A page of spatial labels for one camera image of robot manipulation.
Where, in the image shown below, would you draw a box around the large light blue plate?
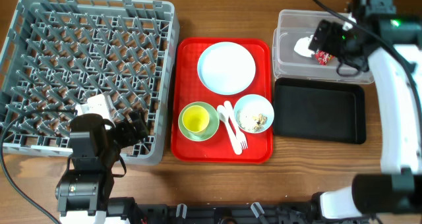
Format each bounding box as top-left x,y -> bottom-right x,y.
197,42 -> 256,96

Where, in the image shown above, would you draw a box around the green saucer plate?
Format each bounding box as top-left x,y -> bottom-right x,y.
178,101 -> 220,142

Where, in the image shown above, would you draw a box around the white napkin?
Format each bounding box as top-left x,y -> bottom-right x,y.
293,35 -> 315,58

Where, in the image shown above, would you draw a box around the white plastic spoon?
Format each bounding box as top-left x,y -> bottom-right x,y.
217,105 -> 242,155

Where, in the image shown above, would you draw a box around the food scraps rice and nuts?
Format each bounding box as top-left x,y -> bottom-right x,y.
237,110 -> 268,132

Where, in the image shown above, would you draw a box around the light blue bowl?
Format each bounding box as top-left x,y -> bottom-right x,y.
233,94 -> 274,134

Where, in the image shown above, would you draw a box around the yellow cup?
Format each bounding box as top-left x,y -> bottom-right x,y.
182,105 -> 210,134

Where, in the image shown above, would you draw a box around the white plastic fork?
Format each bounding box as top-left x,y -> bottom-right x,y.
224,101 -> 248,150

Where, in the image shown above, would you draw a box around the red snack wrapper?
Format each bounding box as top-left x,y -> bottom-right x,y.
314,51 -> 334,66

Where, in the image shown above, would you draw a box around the grey dishwasher rack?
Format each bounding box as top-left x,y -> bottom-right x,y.
1,0 -> 180,165

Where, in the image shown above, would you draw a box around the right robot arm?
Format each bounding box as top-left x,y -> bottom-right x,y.
309,14 -> 421,221

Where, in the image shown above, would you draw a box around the red plastic tray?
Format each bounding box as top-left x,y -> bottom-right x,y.
171,38 -> 273,164

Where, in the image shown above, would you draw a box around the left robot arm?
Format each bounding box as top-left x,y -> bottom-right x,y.
55,110 -> 148,224

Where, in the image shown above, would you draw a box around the clear plastic bin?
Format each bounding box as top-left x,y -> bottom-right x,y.
272,9 -> 374,84

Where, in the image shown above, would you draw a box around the black tray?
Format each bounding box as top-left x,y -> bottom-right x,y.
273,78 -> 367,144

